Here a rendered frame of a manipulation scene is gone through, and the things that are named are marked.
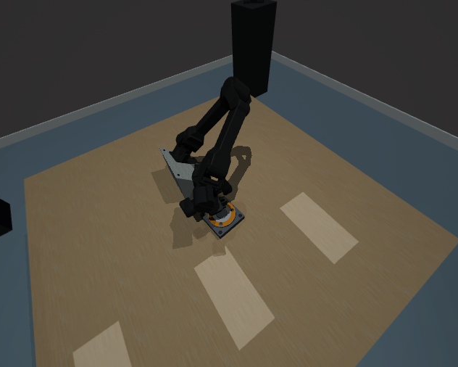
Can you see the orange round plate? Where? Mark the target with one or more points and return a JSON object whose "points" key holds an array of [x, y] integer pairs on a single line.
{"points": [[225, 221]]}

